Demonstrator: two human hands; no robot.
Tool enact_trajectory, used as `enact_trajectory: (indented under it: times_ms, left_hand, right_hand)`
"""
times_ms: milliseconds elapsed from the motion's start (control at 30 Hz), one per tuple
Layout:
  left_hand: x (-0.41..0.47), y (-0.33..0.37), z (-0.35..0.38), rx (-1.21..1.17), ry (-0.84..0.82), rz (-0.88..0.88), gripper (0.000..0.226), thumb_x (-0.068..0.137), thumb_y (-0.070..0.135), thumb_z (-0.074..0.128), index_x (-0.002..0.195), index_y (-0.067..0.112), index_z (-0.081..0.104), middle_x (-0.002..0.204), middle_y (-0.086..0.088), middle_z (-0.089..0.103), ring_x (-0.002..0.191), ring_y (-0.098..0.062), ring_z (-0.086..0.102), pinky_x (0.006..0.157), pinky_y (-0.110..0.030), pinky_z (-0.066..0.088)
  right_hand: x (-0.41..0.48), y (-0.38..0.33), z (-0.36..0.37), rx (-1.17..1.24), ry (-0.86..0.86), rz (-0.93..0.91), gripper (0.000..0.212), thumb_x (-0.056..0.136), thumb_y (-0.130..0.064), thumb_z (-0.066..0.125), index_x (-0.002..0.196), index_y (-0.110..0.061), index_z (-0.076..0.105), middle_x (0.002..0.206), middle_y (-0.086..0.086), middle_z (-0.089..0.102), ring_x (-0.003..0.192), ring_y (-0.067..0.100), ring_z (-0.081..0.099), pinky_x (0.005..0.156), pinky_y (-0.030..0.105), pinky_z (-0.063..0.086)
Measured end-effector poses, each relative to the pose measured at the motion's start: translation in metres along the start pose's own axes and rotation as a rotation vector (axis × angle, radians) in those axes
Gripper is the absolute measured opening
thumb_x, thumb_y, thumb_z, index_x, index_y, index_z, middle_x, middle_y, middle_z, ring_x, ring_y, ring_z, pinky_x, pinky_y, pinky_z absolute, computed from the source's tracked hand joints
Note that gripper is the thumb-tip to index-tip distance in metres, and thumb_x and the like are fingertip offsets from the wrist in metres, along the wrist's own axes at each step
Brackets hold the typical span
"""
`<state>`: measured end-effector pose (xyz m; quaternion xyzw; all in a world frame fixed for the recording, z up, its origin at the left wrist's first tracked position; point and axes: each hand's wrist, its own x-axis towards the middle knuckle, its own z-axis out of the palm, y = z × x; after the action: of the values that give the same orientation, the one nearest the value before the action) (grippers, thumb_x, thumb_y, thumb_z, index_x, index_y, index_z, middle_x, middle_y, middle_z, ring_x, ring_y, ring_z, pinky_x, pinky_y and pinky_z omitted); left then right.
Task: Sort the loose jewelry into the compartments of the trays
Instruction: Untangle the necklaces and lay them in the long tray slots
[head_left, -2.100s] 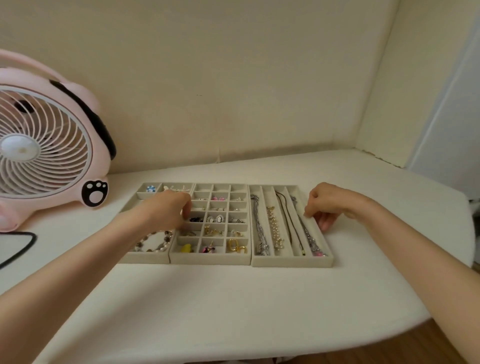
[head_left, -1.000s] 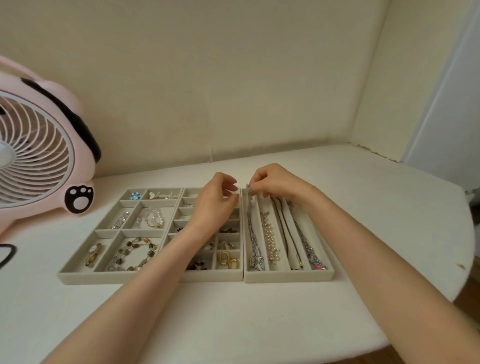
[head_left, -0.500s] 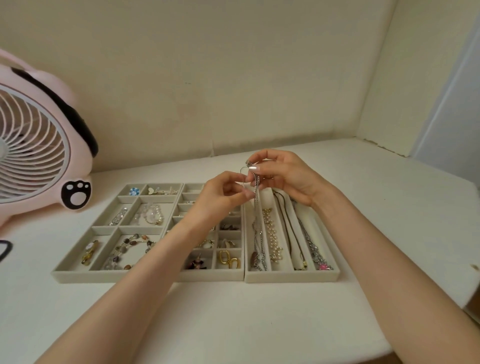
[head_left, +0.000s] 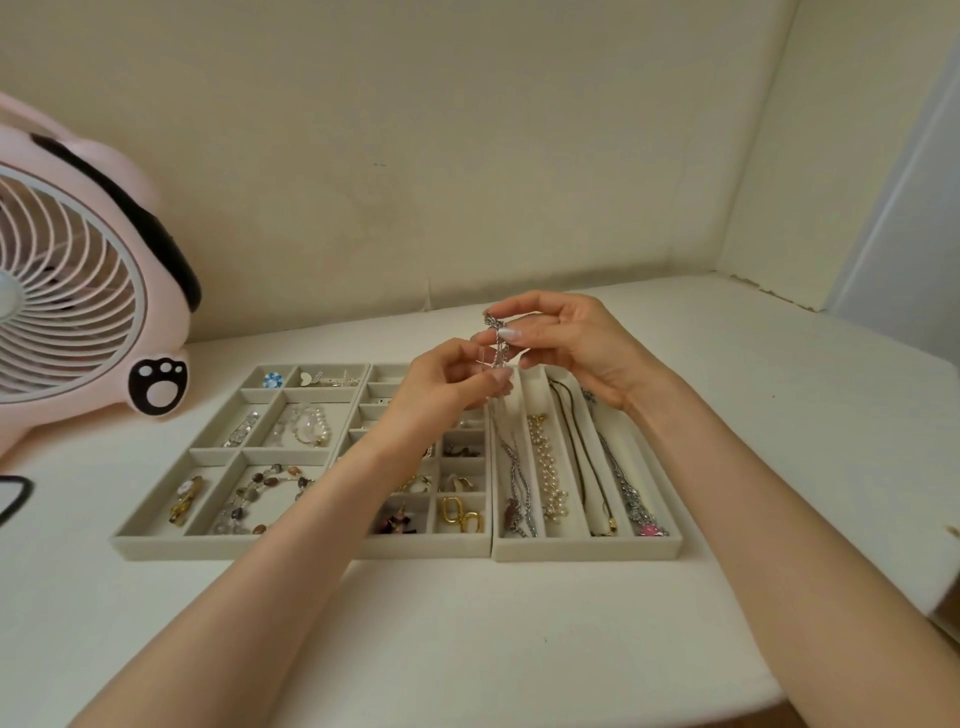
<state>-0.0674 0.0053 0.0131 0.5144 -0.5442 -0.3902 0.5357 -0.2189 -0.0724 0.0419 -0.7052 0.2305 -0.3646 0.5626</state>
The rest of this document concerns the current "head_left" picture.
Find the person's right hand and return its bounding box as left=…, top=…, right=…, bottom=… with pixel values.
left=483, top=290, right=680, bottom=414

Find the person's left hand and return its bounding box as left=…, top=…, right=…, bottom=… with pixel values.
left=359, top=337, right=519, bottom=474

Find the brown cord necklace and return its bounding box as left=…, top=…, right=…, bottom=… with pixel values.
left=547, top=377, right=620, bottom=538

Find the silver chain necklace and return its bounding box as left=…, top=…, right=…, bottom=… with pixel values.
left=479, top=311, right=540, bottom=539

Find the gold oval hoop earring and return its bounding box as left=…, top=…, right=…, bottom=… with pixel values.
left=438, top=496, right=485, bottom=534

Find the small pearl bead necklace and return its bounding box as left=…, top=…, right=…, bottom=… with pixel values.
left=527, top=412, right=571, bottom=523

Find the white pearl bead bracelet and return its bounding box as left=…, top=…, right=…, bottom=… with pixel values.
left=273, top=404, right=334, bottom=449

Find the grey earring grid tray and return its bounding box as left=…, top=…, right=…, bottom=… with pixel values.
left=329, top=362, right=496, bottom=560

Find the silver necklace pink charm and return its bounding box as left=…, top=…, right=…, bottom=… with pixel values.
left=584, top=389, right=670, bottom=538

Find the grey necklace tray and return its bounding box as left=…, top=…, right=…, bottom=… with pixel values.
left=487, top=359, right=684, bottom=564

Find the brown stone bead bracelet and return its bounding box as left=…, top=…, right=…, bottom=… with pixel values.
left=212, top=462, right=316, bottom=536

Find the gold round-faced ring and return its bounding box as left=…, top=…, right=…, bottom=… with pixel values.
left=166, top=476, right=208, bottom=526

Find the grey bracelet tray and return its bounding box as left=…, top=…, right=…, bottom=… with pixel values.
left=110, top=363, right=376, bottom=562

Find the person's right forearm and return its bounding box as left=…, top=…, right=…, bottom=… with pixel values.
left=622, top=371, right=960, bottom=728

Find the person's left forearm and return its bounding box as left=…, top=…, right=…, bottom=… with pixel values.
left=67, top=438, right=429, bottom=728

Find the white table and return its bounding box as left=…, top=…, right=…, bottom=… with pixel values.
left=0, top=273, right=960, bottom=728

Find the white door panel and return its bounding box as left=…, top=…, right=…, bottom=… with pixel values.
left=828, top=82, right=960, bottom=369

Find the pink animal-shaped desk fan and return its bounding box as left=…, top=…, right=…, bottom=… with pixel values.
left=0, top=93, right=202, bottom=459

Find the black power cable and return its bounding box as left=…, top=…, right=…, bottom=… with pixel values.
left=0, top=474, right=35, bottom=526

